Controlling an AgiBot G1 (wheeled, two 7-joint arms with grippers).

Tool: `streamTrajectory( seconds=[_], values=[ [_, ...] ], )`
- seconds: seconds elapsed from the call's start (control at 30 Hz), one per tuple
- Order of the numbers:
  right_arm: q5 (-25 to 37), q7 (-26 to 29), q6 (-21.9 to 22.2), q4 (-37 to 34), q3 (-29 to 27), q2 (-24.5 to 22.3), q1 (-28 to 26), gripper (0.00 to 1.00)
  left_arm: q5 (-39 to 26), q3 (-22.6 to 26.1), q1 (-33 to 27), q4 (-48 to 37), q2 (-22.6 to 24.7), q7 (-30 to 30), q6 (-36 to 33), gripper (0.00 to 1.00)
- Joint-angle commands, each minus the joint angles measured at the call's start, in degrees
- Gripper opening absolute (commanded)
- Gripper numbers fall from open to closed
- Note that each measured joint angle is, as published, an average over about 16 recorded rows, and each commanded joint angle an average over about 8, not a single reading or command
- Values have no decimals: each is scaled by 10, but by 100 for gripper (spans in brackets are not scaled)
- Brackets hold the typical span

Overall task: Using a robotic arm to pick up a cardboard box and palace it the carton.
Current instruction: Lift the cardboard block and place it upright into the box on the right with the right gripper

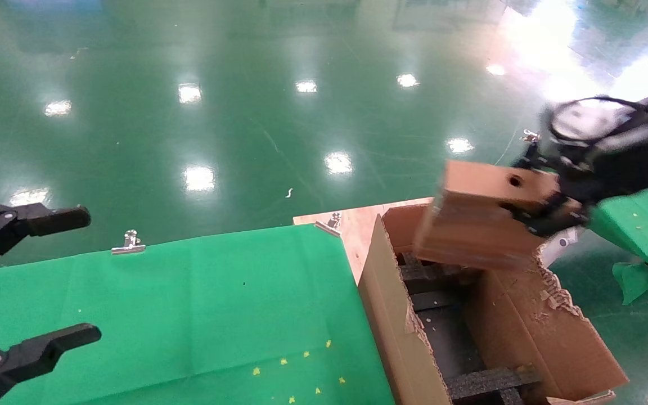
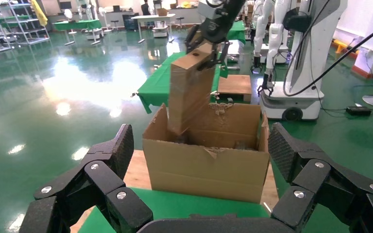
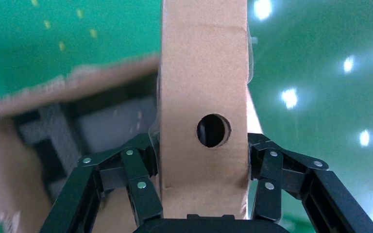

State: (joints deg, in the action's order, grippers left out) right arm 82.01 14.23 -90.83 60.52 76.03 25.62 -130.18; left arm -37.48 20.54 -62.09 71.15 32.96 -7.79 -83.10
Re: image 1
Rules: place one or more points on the large open cardboard carton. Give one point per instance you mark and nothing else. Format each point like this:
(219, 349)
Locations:
(554, 349)

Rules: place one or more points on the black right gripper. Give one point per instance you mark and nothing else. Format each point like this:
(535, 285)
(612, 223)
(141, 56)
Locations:
(628, 163)

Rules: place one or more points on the white table leg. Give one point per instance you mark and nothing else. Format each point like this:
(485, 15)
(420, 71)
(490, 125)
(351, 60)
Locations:
(560, 244)

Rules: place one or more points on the small brown cardboard box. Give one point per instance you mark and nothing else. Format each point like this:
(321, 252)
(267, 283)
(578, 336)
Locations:
(470, 225)

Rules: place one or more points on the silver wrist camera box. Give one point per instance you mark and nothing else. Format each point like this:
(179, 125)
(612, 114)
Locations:
(588, 121)

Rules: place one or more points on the black foam insert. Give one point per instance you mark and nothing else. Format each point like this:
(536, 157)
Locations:
(442, 337)

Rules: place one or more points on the small green table cloth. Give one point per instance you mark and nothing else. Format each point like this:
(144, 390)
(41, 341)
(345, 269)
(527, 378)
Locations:
(644, 219)

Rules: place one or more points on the silver binder clip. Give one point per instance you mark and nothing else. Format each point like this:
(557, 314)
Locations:
(129, 244)
(531, 136)
(329, 225)

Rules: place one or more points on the large green table cloth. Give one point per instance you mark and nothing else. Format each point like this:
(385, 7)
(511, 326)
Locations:
(189, 309)

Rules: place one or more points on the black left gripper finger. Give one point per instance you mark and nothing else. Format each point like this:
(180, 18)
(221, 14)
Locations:
(37, 351)
(37, 220)

